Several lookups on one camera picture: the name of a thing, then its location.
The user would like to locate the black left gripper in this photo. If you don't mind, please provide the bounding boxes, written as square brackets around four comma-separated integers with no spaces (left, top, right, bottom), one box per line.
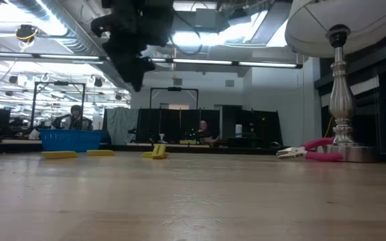
[90,0,175,93]

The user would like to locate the pink handled pliers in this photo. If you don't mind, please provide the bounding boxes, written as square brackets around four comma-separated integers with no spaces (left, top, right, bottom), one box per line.
[275,136,345,163]

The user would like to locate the grey hanging cloth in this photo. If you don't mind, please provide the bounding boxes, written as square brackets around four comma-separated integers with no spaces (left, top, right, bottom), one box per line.
[103,106,141,146]

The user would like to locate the black partition panels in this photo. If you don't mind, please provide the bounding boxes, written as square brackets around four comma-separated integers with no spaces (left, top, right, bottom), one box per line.
[135,108,221,144]

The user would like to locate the person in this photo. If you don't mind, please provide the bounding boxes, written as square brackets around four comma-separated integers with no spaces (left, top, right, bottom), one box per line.
[52,104,94,131]
[198,119,222,146]

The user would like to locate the grey ceiling box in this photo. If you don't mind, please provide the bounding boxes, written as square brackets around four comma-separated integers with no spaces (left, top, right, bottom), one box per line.
[194,8,219,29]

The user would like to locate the blue plastic basket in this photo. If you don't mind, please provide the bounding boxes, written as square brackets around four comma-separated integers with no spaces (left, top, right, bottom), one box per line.
[40,129,105,153]

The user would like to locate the long LED light bar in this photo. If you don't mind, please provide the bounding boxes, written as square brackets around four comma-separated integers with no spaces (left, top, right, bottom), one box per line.
[0,50,304,70]

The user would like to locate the black cabinet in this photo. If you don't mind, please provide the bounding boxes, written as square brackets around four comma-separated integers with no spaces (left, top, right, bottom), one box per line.
[221,104,283,148]

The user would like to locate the white shade silver table lamp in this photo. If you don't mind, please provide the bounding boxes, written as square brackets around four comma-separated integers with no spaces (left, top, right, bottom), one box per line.
[283,0,386,164]

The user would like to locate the black gantry frame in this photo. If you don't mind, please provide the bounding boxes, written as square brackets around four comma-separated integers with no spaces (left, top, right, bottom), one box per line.
[30,81,87,130]
[149,86,200,110]

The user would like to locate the silver ventilation duct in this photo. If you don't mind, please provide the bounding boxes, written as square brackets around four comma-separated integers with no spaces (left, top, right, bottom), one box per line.
[8,0,132,93]

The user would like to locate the yellow black cord reel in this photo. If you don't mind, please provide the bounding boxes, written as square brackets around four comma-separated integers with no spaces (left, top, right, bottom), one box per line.
[14,23,40,44]

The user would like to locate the black aluminium table frame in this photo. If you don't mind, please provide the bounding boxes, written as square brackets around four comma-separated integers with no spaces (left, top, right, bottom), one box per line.
[0,142,316,157]

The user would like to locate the thin yellow cable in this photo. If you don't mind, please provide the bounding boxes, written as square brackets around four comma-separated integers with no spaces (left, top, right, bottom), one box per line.
[323,115,334,139]

